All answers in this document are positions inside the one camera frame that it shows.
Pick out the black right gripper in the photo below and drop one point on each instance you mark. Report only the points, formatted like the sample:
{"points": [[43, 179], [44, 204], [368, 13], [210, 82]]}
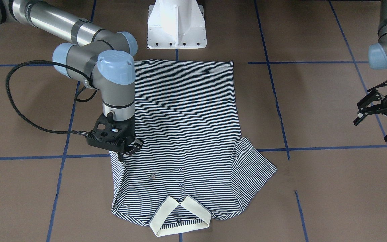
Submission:
{"points": [[130, 133]]}

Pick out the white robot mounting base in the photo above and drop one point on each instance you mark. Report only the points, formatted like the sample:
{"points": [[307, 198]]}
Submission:
{"points": [[176, 24]]}

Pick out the navy white striped polo shirt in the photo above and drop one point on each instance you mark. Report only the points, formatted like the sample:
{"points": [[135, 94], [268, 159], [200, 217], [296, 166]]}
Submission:
{"points": [[195, 165]]}

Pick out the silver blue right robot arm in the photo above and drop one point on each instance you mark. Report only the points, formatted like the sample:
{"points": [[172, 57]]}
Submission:
{"points": [[100, 59]]}

